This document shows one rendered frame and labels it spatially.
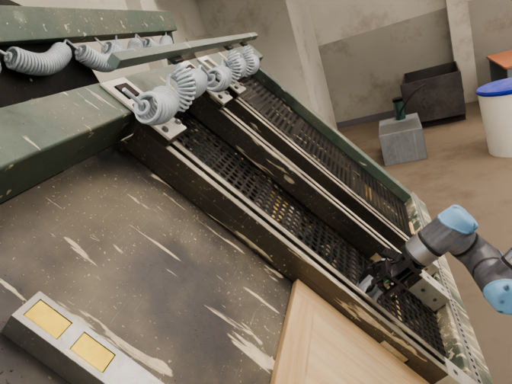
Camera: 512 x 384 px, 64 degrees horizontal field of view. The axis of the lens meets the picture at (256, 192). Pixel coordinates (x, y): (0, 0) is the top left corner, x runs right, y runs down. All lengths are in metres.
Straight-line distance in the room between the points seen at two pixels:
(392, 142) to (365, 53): 2.87
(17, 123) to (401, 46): 7.57
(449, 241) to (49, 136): 0.84
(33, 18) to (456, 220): 1.32
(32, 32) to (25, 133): 0.78
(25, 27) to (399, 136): 4.70
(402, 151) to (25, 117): 5.13
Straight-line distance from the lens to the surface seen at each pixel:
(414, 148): 5.61
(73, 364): 0.59
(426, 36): 8.04
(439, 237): 1.02
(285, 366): 0.82
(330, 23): 8.11
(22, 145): 0.72
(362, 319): 1.08
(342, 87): 8.18
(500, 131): 5.23
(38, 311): 0.60
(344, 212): 1.39
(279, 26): 6.61
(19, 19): 1.48
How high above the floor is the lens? 1.88
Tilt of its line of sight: 18 degrees down
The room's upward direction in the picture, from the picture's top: 18 degrees counter-clockwise
